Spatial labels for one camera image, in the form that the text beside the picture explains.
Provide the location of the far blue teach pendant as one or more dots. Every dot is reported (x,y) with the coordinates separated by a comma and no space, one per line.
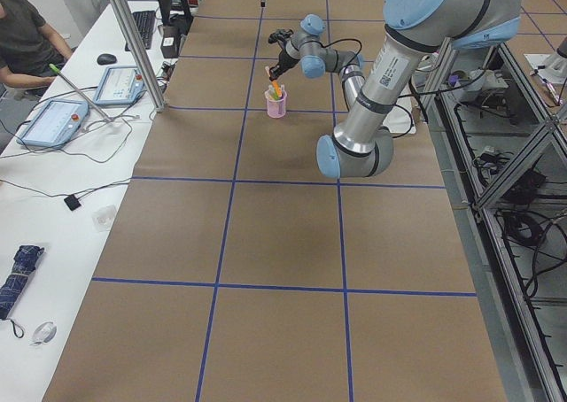
(119,86)

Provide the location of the black keyboard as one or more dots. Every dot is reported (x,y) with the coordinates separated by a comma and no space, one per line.
(145,24)

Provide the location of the clear plastic wrapper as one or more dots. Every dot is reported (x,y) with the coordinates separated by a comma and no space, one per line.
(44,333)

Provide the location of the blue teach pendant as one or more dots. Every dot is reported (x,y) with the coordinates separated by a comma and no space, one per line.
(55,124)
(119,86)

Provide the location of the black computer mouse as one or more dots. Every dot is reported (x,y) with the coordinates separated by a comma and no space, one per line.
(106,59)

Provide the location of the orange highlighter pen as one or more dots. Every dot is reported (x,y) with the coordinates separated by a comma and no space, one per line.
(274,83)

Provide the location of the aluminium side frame rack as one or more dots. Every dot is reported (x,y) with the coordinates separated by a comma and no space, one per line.
(504,111)

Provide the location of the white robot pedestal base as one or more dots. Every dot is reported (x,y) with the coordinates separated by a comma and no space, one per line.
(399,120)

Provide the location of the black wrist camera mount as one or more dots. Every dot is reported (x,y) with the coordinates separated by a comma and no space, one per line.
(281,36)

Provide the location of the person in dark shirt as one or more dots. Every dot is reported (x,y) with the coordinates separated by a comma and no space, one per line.
(29,45)

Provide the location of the clear plastic packet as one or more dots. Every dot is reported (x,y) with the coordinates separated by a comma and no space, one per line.
(104,217)

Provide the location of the near blue teach pendant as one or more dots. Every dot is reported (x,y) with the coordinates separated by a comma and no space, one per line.
(55,124)

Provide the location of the folded blue umbrella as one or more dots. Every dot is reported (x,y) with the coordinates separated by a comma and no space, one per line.
(24,264)

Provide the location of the small black square device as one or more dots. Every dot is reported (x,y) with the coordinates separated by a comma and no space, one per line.
(72,202)

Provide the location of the dark brown box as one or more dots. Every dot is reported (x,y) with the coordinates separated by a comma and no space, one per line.
(170,42)

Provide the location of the black monitor stand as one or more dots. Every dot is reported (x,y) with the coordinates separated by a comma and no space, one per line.
(175,13)

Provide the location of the pink mesh pen holder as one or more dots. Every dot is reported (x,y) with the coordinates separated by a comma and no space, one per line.
(276,108)

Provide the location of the metal reaching stick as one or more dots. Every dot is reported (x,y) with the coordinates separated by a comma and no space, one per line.
(80,92)

